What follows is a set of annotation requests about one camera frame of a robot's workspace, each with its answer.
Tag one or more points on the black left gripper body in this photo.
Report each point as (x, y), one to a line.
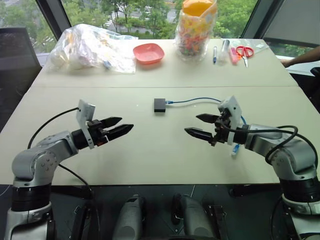
(98, 133)

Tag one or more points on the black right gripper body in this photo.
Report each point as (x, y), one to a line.
(222, 131)

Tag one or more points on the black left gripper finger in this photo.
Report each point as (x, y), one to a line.
(121, 130)
(112, 120)

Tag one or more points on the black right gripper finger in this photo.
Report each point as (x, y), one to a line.
(207, 118)
(200, 134)

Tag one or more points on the person's dark forearm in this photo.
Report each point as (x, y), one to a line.
(306, 55)

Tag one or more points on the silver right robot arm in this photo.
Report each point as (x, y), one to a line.
(287, 155)

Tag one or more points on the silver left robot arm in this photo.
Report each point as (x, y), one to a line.
(42, 155)

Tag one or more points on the small black box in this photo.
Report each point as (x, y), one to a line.
(159, 105)

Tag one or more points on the person's bare hand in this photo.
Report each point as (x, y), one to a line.
(286, 63)

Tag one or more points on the blue pen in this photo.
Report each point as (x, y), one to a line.
(214, 55)

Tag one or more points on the pink highlighter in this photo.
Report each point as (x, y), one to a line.
(234, 56)

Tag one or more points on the clear plastic tube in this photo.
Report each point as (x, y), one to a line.
(223, 51)

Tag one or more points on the clear plastic bag of items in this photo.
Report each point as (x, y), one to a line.
(87, 50)

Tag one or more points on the pink plastic bowl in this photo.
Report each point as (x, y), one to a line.
(148, 53)

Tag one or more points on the grey rounded robot leg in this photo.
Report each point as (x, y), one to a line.
(131, 217)
(193, 217)

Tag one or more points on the bag of colourful candy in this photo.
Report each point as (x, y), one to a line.
(192, 32)

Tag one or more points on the small clear plastic bag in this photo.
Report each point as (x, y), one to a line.
(261, 46)

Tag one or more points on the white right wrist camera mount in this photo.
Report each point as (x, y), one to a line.
(233, 110)

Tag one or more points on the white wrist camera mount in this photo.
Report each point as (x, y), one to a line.
(233, 110)
(85, 112)

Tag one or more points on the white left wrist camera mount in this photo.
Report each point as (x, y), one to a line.
(85, 112)

